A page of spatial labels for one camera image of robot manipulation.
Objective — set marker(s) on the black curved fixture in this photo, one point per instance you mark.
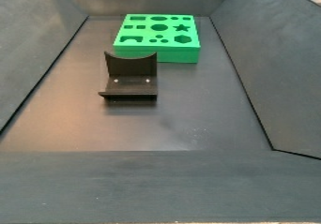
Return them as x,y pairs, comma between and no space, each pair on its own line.
131,77

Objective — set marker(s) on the green shape sorter board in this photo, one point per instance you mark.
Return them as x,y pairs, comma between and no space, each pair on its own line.
167,34

